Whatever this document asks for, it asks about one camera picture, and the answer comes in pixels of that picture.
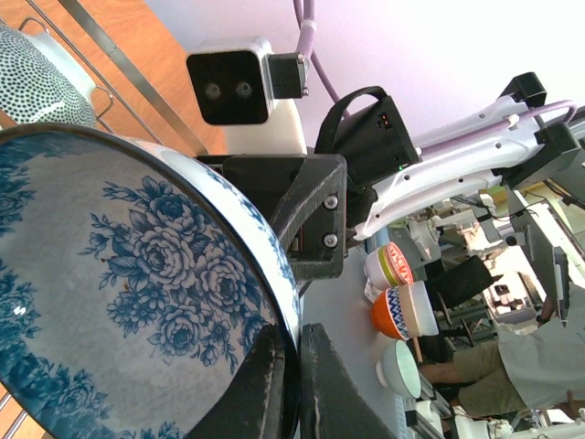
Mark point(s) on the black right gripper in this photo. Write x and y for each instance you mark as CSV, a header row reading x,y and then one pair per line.
x,y
312,215

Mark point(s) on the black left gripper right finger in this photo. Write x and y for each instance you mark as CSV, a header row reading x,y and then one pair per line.
x,y
330,404

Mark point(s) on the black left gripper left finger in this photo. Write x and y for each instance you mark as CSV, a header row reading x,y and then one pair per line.
x,y
252,405

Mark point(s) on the blue floral white bowl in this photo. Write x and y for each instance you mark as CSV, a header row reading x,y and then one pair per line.
x,y
134,282

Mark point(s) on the grey speckled bowl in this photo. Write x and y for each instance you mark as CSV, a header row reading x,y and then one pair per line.
x,y
42,83

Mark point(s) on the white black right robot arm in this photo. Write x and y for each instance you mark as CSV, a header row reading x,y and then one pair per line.
x,y
366,172

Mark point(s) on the white teal small bowl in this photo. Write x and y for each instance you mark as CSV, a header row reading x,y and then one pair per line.
x,y
397,370

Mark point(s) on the white green red cup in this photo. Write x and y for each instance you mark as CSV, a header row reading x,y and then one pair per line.
x,y
387,267

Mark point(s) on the orange blue patterned cup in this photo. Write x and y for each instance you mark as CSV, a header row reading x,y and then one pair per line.
x,y
404,312

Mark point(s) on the person in grey shirt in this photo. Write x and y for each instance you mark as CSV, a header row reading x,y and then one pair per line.
x,y
539,370

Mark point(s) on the metal wire dish rack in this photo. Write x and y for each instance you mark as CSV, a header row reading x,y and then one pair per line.
x,y
144,90

